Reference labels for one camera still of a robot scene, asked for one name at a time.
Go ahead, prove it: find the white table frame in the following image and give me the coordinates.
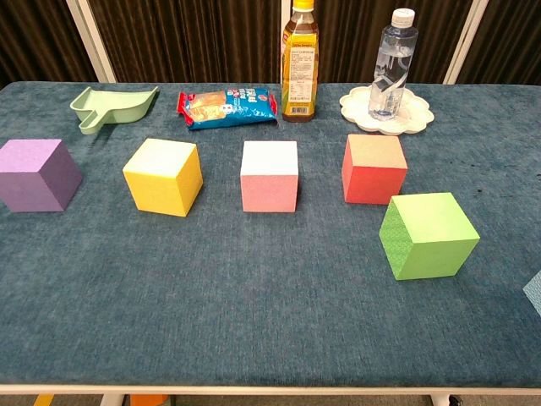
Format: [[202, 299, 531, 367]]
[[0, 382, 541, 406]]

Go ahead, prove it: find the orange plastic item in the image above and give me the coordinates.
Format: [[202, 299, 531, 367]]
[[129, 393, 168, 406]]

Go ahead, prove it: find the blue snack bag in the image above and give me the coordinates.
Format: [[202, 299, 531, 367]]
[[176, 87, 280, 131]]

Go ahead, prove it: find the blue fabric table cover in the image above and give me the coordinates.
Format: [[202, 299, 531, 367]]
[[0, 80, 541, 388]]

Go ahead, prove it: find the clear water bottle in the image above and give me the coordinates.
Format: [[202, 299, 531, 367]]
[[368, 8, 419, 121]]

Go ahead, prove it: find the yellow foam cube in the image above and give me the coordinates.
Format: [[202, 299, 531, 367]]
[[122, 137, 205, 218]]

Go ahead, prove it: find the purple foam cube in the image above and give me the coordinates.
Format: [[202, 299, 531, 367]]
[[0, 138, 84, 213]]

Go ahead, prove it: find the light blue foam cube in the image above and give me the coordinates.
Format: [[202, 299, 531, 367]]
[[522, 270, 541, 318]]

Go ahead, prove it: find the mint green plastic dustpan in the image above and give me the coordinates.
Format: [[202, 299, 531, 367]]
[[69, 85, 160, 136]]

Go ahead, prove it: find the red foam cube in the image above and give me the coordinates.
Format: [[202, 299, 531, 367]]
[[341, 134, 408, 206]]

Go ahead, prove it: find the pink foam cube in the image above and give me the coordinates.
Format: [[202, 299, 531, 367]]
[[239, 140, 299, 213]]

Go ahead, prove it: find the white partition post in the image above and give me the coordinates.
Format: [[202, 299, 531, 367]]
[[442, 0, 491, 85], [65, 0, 117, 84]]

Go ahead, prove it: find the yellow tea bottle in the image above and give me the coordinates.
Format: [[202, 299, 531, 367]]
[[281, 0, 320, 123]]

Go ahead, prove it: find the green foam cube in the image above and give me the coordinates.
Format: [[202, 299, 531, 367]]
[[378, 192, 481, 282]]

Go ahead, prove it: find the white scalloped plate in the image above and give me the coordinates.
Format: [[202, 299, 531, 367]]
[[339, 85, 435, 137]]

